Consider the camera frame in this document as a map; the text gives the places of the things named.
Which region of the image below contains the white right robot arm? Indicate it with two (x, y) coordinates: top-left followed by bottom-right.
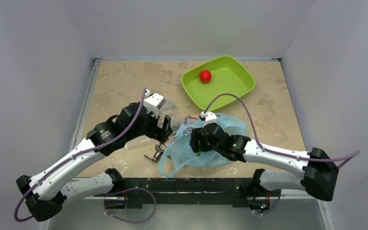
(190, 123), (339, 201)

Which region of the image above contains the red fake fruit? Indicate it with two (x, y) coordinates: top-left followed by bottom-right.
(199, 69), (212, 83)

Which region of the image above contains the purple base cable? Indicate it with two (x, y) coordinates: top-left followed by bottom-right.
(103, 184), (158, 223)

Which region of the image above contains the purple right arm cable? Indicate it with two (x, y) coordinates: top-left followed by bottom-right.
(203, 92), (361, 169)

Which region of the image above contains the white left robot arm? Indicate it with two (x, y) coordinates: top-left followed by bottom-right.
(16, 100), (172, 222)

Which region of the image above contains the light blue plastic bag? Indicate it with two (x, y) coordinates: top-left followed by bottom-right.
(158, 113), (250, 178)

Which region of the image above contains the green plastic tray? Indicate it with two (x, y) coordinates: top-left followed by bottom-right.
(181, 56), (256, 111)

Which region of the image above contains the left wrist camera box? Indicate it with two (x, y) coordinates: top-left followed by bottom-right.
(143, 89), (165, 116)

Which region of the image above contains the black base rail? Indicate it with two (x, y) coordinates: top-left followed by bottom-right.
(93, 177), (281, 210)

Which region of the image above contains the clear plastic screw box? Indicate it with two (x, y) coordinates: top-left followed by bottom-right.
(125, 101), (181, 150)

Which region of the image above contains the black metal clamp tool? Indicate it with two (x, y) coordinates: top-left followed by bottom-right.
(144, 143), (168, 162)

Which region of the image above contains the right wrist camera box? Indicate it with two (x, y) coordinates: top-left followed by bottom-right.
(200, 111), (218, 126)

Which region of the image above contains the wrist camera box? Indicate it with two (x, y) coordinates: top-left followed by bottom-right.
(143, 89), (165, 116)
(200, 111), (218, 126)

